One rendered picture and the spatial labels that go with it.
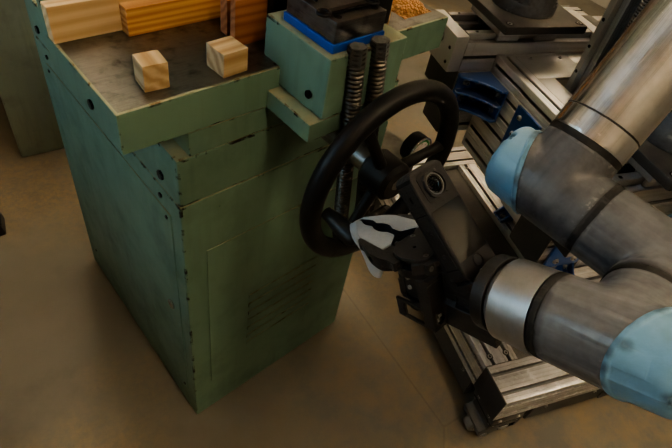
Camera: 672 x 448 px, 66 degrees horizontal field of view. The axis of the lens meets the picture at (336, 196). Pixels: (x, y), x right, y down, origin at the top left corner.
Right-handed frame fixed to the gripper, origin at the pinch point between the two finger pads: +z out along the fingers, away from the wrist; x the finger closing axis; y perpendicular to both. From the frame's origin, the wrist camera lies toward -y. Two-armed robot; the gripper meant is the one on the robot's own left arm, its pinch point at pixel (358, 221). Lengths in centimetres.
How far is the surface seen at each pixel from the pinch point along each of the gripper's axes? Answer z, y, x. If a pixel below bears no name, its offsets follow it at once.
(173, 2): 29.6, -27.6, -1.3
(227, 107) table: 19.5, -13.7, -2.9
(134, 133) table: 18.6, -15.0, -15.6
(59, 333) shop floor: 94, 42, -34
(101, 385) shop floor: 77, 51, -32
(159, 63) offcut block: 17.8, -21.8, -10.1
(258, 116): 21.3, -10.4, 2.0
